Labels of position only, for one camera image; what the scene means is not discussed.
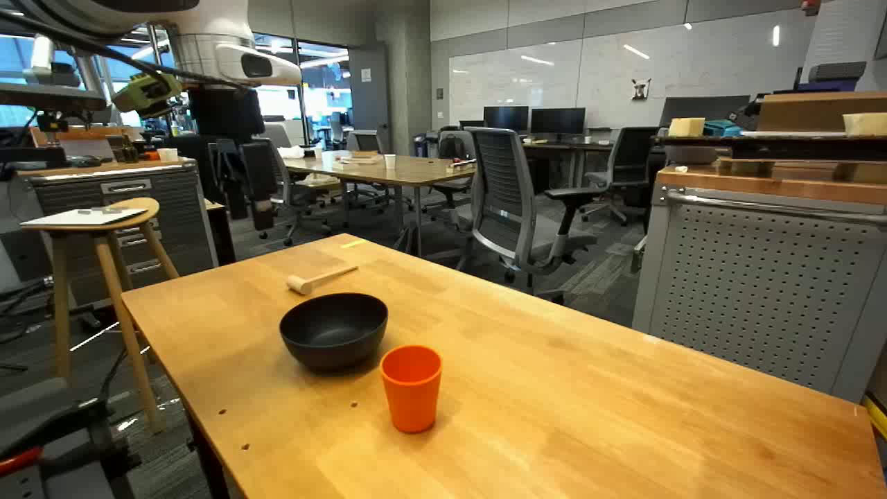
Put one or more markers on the long wooden meeting table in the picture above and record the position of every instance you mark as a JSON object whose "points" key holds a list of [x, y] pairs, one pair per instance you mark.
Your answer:
{"points": [[396, 169]]}

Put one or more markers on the orange plastic cup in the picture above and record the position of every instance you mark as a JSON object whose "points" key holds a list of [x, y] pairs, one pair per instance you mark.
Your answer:
{"points": [[410, 391]]}

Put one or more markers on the tan foam block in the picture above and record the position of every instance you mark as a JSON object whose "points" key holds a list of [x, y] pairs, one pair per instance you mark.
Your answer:
{"points": [[866, 122], [686, 127]]}

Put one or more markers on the small teal object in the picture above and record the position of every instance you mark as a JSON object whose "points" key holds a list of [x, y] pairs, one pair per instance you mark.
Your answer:
{"points": [[723, 127]]}

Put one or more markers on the round wooden stool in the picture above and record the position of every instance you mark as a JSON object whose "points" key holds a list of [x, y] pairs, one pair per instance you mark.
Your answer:
{"points": [[111, 278]]}

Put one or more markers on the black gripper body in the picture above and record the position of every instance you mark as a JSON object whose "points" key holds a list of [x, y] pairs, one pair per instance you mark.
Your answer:
{"points": [[224, 112]]}

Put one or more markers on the grey drawer cabinet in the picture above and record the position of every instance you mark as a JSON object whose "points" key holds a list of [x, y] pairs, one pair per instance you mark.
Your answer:
{"points": [[139, 210]]}

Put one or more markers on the brown wooden box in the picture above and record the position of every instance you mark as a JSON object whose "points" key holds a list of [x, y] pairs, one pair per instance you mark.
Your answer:
{"points": [[812, 112]]}

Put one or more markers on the grey door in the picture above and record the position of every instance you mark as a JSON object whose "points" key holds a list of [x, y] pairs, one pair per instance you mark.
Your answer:
{"points": [[370, 87]]}

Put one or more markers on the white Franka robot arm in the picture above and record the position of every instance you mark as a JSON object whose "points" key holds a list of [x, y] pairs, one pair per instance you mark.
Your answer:
{"points": [[211, 18]]}

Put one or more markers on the black bowl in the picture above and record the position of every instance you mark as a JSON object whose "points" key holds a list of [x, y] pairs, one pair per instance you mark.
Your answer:
{"points": [[333, 337]]}

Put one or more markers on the yellow-green wrist attachment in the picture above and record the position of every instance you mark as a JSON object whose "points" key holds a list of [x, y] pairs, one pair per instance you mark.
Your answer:
{"points": [[148, 93]]}

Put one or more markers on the black office chair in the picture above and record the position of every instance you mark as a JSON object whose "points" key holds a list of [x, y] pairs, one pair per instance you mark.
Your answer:
{"points": [[633, 155]]}

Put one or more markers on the wide dark monitor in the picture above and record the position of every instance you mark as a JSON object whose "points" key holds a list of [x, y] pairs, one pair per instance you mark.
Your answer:
{"points": [[705, 108]]}

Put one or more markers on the dark office desk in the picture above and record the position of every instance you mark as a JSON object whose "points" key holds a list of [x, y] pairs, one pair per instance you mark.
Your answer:
{"points": [[564, 144]]}

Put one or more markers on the dark grey bin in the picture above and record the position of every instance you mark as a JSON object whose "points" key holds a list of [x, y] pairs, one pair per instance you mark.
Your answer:
{"points": [[833, 75]]}

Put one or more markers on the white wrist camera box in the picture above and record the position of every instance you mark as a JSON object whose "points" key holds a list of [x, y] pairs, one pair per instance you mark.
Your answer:
{"points": [[263, 64]]}

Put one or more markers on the black computer monitor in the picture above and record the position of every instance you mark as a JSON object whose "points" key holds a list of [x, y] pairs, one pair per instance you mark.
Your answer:
{"points": [[506, 116], [558, 120]]}

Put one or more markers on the grey perforated cabinet wooden top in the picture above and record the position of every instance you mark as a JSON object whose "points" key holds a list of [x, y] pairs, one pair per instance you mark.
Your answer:
{"points": [[765, 285]]}

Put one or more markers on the small wooden mallet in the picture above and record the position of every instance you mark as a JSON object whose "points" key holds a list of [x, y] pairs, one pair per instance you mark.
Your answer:
{"points": [[319, 278]]}

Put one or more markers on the small black white poster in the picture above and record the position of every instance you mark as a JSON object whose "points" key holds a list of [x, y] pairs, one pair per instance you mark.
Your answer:
{"points": [[642, 88]]}

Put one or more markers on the white sheet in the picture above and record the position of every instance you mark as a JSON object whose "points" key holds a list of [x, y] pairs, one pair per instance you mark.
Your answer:
{"points": [[83, 220]]}

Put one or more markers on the grey mesh office chair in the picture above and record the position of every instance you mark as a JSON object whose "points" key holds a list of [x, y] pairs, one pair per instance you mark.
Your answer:
{"points": [[503, 194]]}

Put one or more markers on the large wall whiteboard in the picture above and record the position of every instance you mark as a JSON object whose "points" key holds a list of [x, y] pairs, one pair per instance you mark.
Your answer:
{"points": [[592, 72]]}

